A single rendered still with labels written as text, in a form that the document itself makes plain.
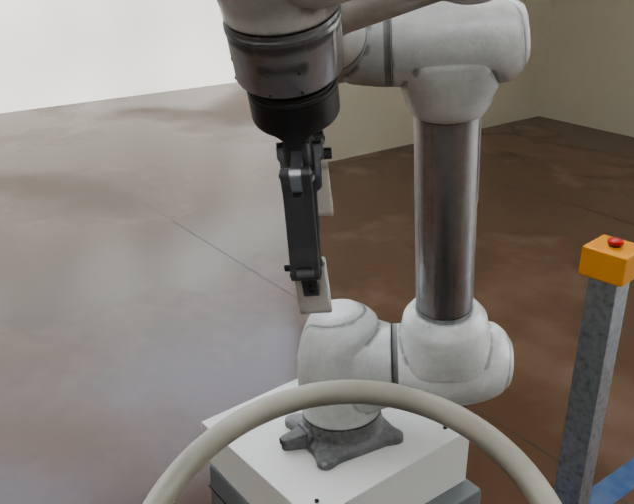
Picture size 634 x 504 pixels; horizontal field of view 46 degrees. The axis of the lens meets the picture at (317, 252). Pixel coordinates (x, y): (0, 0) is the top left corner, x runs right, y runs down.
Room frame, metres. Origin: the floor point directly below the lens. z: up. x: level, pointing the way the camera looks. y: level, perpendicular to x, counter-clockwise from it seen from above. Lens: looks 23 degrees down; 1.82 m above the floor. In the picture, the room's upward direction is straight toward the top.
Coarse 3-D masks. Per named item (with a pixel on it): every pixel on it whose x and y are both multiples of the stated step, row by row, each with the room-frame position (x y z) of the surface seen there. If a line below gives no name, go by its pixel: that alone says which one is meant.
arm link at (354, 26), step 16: (352, 0) 0.78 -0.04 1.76; (368, 0) 0.76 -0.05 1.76; (384, 0) 0.74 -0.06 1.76; (400, 0) 0.73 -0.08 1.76; (416, 0) 0.72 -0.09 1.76; (432, 0) 0.71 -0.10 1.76; (448, 0) 0.56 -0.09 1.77; (464, 0) 0.56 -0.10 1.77; (480, 0) 0.57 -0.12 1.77; (352, 16) 0.79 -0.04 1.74; (368, 16) 0.77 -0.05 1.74; (384, 16) 0.76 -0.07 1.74; (352, 32) 0.94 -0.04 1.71; (352, 48) 0.97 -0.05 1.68
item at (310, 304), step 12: (324, 264) 0.60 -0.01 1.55; (324, 276) 0.60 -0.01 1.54; (300, 288) 0.61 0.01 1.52; (324, 288) 0.61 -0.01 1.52; (300, 300) 0.61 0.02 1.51; (312, 300) 0.61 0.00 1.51; (324, 300) 0.61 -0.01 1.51; (300, 312) 0.62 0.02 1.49; (312, 312) 0.62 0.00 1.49; (324, 312) 0.62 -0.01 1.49
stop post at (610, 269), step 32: (608, 256) 1.70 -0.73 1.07; (608, 288) 1.71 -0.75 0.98; (608, 320) 1.70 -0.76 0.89; (576, 352) 1.75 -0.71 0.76; (608, 352) 1.71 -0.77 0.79; (576, 384) 1.74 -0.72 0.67; (608, 384) 1.73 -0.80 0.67; (576, 416) 1.73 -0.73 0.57; (576, 448) 1.72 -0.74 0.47; (576, 480) 1.70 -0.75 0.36
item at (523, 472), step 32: (320, 384) 0.78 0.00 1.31; (352, 384) 0.77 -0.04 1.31; (384, 384) 0.77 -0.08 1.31; (256, 416) 0.75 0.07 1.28; (448, 416) 0.72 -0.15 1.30; (192, 448) 0.71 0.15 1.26; (480, 448) 0.69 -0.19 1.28; (512, 448) 0.67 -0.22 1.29; (160, 480) 0.67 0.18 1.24; (544, 480) 0.64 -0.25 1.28
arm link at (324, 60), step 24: (336, 24) 0.57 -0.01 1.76; (240, 48) 0.56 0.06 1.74; (264, 48) 0.55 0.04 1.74; (288, 48) 0.55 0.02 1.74; (312, 48) 0.56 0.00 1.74; (336, 48) 0.58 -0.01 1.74; (240, 72) 0.58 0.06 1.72; (264, 72) 0.56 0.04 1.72; (288, 72) 0.56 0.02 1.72; (312, 72) 0.56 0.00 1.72; (336, 72) 0.58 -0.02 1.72; (264, 96) 0.57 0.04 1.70; (288, 96) 0.57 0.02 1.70
